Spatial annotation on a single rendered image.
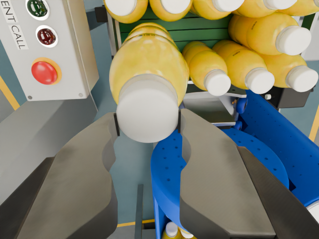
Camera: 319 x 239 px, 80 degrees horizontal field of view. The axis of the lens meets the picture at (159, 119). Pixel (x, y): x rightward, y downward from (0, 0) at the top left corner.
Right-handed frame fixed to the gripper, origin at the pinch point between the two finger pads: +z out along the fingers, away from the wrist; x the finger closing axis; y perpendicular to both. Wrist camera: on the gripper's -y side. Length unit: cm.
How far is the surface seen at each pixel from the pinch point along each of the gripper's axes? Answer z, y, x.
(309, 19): 32.4, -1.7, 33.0
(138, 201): 109, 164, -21
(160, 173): 16.5, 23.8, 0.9
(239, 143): 24.6, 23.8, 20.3
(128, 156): 130, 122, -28
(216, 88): 18.8, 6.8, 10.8
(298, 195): 31, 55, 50
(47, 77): 18.1, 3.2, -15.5
